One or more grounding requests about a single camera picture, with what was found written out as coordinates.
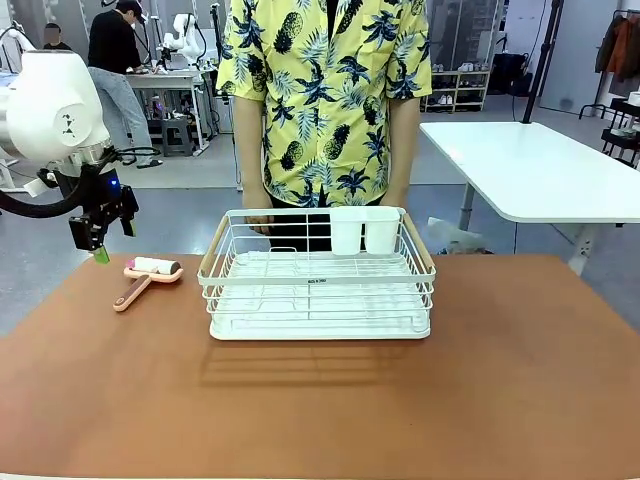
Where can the white folding table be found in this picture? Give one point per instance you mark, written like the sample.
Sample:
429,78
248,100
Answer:
525,165

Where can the clear plastic bag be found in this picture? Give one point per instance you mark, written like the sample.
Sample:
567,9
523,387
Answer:
450,235

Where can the person in yellow pineapple shirt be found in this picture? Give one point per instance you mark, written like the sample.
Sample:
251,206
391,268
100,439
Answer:
325,100

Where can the white power strip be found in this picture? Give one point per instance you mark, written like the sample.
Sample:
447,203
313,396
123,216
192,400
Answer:
586,249

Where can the person's left forearm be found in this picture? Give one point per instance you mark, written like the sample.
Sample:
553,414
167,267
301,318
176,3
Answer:
402,145

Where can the white background workbench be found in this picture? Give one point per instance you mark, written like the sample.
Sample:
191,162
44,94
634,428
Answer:
165,77

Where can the black tripod stand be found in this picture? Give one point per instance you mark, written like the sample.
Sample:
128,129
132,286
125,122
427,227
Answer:
542,60

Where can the seated man in background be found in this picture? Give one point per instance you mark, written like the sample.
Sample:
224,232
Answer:
56,39

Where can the person's right forearm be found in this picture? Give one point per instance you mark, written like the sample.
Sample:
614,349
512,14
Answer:
250,150

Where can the man in black shirt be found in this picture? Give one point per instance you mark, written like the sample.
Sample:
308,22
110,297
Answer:
112,45

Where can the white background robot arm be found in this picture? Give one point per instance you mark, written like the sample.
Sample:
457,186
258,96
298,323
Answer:
182,40

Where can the black utility cart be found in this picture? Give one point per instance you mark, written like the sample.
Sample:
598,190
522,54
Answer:
622,135

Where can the black bag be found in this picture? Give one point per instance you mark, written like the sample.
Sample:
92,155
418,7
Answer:
512,72

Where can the person's right hand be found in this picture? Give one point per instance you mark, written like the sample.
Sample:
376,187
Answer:
259,205

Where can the pink lint roller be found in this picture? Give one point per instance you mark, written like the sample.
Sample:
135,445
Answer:
150,267

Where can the person's left hand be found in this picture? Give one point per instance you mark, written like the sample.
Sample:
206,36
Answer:
397,196

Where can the white utensil holder cup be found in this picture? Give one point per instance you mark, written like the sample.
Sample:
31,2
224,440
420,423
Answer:
345,235

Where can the grey step stool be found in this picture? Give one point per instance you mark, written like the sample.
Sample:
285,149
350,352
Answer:
176,137

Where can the white drain tray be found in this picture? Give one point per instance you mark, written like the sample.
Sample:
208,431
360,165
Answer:
320,333

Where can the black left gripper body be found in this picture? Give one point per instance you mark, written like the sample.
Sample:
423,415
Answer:
102,192

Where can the wooden shoe rack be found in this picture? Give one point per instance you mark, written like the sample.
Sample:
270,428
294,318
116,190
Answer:
457,90

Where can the clothes rack with jackets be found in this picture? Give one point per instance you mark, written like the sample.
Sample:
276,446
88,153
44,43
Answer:
625,47

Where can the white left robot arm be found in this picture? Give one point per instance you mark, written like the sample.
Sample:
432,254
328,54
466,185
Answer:
50,100

